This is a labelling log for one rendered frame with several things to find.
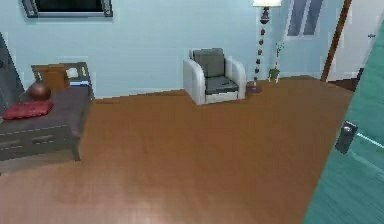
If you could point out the white armchair with grey cushions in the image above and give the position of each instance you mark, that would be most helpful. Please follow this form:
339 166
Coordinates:
213 78

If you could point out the white framed window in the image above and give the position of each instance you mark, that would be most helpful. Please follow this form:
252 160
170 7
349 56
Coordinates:
305 16

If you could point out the dark grey bed with drawers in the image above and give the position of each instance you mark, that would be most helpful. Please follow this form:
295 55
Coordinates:
50 123

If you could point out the red pillow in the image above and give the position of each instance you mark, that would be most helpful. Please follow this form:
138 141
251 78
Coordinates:
28 110

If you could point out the brown cardboard box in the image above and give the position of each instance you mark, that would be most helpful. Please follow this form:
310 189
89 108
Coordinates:
55 76

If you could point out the brown door frame post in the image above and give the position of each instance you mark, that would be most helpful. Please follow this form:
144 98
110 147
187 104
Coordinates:
335 41

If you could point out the white room door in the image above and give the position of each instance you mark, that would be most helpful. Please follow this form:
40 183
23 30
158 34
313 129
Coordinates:
360 36

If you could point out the teal room door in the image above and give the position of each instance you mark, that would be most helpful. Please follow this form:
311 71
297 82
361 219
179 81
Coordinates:
356 150

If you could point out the beaded floor lamp white shade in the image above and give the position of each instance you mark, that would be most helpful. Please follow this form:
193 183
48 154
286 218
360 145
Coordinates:
261 43

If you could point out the brown basketball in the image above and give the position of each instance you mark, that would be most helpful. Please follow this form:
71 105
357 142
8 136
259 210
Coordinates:
39 92

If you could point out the green house plant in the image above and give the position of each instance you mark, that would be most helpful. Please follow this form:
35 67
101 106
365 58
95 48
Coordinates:
275 71

